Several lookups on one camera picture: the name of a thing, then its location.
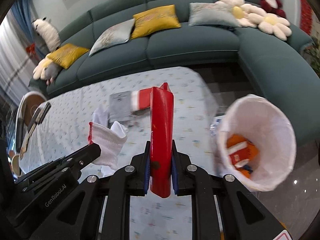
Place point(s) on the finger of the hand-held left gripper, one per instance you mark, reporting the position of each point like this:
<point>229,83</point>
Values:
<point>85,156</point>

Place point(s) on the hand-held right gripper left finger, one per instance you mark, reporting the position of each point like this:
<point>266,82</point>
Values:
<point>148,166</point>

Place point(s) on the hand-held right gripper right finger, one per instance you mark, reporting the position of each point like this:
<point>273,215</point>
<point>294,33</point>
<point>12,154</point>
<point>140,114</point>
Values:
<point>174,170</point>

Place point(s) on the red paper box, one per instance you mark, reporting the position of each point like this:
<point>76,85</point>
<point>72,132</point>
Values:
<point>161,130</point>

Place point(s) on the orange plastic bag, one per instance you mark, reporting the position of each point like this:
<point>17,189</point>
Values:
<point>252,152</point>

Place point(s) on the round bin with white liner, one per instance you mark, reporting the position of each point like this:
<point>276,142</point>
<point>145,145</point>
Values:
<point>270,130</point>

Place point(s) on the beige round cup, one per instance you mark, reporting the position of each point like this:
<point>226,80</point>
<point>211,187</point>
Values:
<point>16,165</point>

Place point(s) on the floral light blue tablecloth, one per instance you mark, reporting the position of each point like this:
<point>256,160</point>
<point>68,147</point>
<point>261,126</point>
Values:
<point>72,102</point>

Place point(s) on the black ribbed strip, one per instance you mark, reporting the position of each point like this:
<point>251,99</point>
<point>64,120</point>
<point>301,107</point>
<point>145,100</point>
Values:
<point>45,112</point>

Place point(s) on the blue printed plastic wrapper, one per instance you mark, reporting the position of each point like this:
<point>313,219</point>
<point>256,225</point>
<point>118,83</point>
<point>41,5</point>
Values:
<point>217,127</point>

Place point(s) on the dark flat bar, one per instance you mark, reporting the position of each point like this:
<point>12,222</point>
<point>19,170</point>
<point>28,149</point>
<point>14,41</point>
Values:
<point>33,121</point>

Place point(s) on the grey mouse plush toy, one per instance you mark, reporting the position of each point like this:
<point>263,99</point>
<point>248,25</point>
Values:
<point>40,70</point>

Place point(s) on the yellow embroidered cushion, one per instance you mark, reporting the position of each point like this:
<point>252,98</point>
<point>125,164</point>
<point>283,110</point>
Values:
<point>66,55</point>
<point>155,21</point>

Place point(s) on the white sheer curtain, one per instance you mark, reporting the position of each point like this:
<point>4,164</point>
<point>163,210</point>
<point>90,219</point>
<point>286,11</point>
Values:
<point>12,60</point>

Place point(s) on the red curtain bow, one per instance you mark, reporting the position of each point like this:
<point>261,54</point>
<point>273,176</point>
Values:
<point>31,48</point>

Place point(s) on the grey embroidered cushion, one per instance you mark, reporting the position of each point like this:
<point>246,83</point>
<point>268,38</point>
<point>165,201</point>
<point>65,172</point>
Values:
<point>112,36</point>
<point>210,13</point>

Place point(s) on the dark green sectional sofa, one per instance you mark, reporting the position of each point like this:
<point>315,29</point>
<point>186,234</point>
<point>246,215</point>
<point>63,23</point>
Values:
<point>190,47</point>

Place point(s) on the white plush toy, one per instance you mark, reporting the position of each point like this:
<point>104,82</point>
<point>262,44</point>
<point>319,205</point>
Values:
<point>48,33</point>

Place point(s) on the blue curtain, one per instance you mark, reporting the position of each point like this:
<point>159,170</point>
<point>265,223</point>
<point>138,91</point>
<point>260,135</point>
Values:
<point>23,15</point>

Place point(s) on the white daisy cushion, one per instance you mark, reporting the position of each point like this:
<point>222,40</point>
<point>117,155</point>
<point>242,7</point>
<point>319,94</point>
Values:
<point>270,20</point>
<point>237,11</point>

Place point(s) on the green houseplant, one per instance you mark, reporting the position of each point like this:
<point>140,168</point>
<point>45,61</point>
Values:
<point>313,57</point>

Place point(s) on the red wall decoration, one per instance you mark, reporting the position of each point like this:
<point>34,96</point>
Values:
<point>307,15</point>

